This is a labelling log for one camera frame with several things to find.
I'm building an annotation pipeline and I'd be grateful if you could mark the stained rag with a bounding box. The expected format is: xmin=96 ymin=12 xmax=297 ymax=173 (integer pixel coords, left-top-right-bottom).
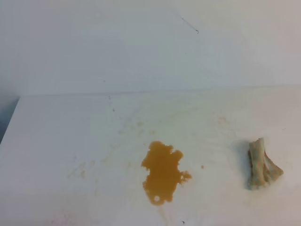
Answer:
xmin=247 ymin=137 xmax=284 ymax=190

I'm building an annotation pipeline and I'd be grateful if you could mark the brown coffee puddle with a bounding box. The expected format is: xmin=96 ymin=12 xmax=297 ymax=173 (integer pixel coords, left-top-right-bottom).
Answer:
xmin=141 ymin=141 xmax=192 ymax=206

